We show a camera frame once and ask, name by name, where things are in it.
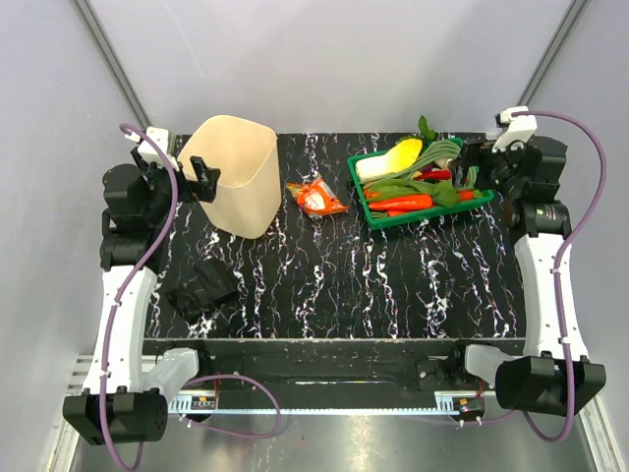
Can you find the aluminium frame rail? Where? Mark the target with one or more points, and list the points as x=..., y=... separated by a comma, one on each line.
x=231, y=394

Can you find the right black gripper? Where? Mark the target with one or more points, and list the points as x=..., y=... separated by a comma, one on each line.
x=475, y=153

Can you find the red chili pepper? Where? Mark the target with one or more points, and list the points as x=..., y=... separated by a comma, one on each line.
x=435, y=175

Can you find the beige plastic trash bin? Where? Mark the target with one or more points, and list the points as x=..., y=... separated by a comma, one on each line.
x=248, y=191

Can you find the green plastic basket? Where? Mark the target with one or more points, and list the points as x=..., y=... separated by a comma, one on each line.
x=385, y=219

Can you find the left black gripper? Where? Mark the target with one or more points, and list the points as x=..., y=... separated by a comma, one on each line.
x=203, y=188

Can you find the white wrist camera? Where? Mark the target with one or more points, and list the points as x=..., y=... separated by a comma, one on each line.
x=518, y=125
x=162, y=143

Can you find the black trash bag roll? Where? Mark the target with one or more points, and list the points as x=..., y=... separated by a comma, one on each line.
x=212, y=286

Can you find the small orange carrot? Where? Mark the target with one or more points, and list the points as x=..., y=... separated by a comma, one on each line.
x=466, y=195

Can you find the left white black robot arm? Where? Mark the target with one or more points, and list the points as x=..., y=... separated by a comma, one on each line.
x=119, y=402

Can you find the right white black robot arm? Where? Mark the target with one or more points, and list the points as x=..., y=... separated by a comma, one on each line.
x=554, y=374

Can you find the green long beans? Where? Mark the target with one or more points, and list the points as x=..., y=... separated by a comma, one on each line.
x=444, y=150

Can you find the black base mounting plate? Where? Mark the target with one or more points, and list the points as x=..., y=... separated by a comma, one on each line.
x=330, y=374

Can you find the large orange carrot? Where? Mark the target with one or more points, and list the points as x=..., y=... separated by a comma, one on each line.
x=405, y=203

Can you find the green leafy vegetable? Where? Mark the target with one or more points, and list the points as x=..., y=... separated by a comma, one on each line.
x=442, y=193

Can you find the orange snack packet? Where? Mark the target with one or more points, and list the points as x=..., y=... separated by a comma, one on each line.
x=316, y=199

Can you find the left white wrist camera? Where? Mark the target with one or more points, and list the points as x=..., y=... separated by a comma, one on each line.
x=162, y=143

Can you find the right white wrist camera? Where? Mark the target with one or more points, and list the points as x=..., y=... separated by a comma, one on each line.
x=518, y=125

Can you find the yellow white napa cabbage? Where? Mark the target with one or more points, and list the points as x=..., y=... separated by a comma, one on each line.
x=395, y=160

